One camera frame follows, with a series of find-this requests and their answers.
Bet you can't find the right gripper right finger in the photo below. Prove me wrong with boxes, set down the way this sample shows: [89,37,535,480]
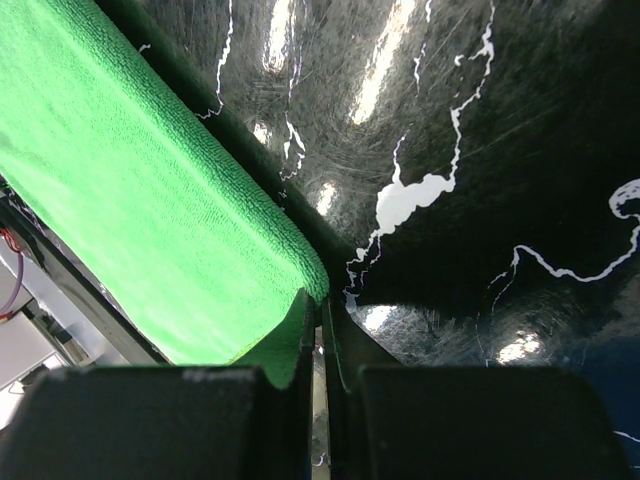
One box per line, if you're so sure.
[321,298,630,479]

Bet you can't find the green microfiber towel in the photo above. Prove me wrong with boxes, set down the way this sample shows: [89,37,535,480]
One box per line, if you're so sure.
[1,1,329,389]

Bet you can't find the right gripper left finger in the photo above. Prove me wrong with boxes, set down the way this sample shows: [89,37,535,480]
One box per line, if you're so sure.
[1,291,315,479]

